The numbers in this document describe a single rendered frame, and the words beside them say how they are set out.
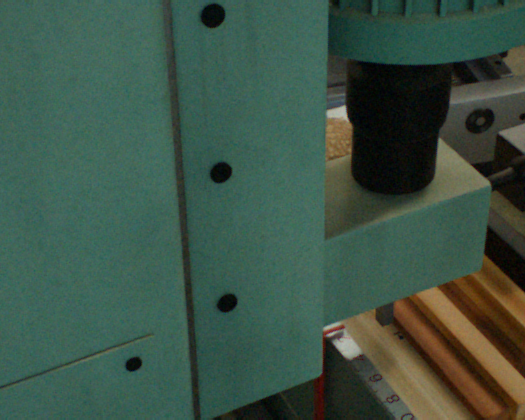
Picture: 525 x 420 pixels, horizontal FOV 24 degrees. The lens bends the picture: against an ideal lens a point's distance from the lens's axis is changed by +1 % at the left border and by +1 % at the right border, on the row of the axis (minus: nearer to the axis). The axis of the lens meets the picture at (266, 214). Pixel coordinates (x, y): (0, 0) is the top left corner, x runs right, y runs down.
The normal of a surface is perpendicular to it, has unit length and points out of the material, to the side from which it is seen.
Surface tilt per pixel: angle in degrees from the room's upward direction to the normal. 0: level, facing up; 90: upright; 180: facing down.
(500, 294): 0
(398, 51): 90
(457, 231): 90
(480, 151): 90
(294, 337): 90
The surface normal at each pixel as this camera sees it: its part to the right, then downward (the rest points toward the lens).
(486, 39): 0.39, 0.56
